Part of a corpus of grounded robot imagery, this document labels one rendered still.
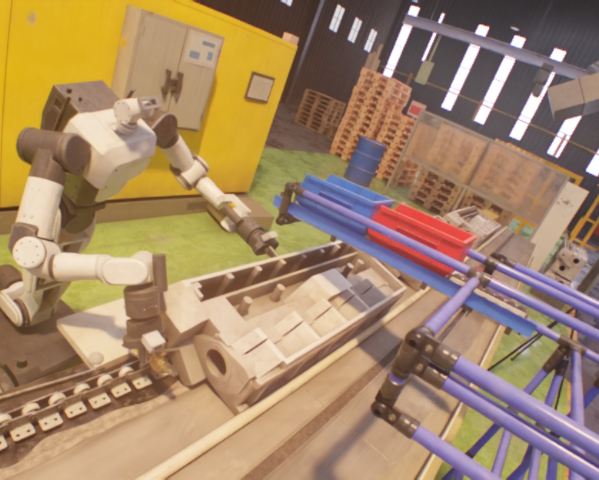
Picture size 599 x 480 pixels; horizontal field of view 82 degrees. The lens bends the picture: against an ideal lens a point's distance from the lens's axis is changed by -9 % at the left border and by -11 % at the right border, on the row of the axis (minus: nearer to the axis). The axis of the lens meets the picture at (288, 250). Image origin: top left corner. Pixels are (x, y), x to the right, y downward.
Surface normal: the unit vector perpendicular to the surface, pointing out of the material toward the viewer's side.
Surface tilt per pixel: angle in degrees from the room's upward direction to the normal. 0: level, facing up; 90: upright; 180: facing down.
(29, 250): 57
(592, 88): 90
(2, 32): 90
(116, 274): 72
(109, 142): 26
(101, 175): 107
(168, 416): 0
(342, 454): 0
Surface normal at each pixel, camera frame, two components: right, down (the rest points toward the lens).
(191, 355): 0.72, -0.31
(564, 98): -0.61, 0.15
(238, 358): 0.36, -0.83
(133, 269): 0.17, 0.18
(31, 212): 0.18, -0.08
